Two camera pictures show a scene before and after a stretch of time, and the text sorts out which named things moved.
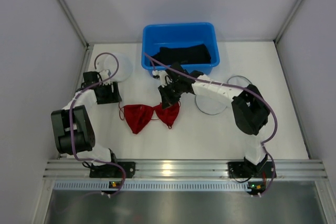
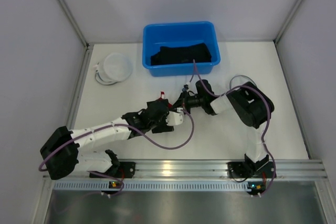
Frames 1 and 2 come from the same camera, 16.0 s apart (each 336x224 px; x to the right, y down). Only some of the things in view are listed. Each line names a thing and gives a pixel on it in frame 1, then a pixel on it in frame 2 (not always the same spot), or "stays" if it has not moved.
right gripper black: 167,96 -> 185,100
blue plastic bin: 155,36 stays
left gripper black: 109,94 -> 163,114
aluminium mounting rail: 285,169 stays
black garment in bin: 198,54 stays
